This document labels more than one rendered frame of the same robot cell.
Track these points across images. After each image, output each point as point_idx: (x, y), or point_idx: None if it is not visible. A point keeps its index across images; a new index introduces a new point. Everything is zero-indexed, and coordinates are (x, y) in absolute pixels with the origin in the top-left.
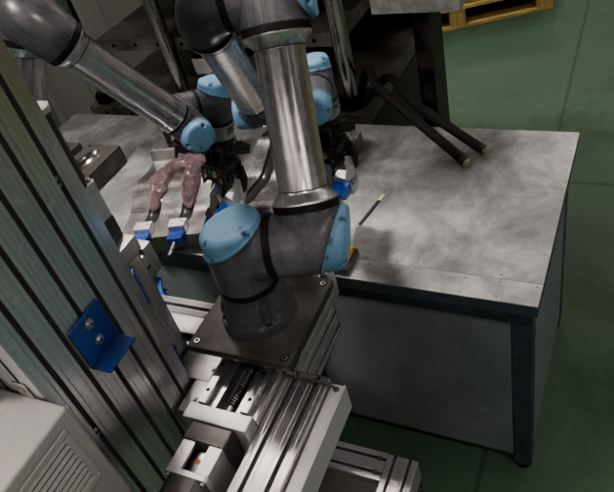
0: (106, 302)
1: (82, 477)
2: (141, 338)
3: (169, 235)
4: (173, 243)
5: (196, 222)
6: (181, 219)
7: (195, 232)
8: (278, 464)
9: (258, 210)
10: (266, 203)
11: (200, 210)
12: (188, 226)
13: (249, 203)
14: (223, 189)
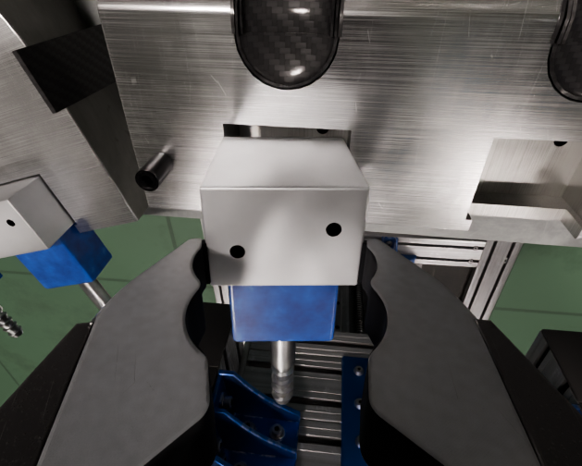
0: None
1: None
2: None
3: (37, 273)
4: (85, 288)
5: (56, 156)
6: None
7: (116, 221)
8: None
9: (437, 130)
10: (488, 42)
11: None
12: (50, 189)
13: (336, 59)
14: (203, 321)
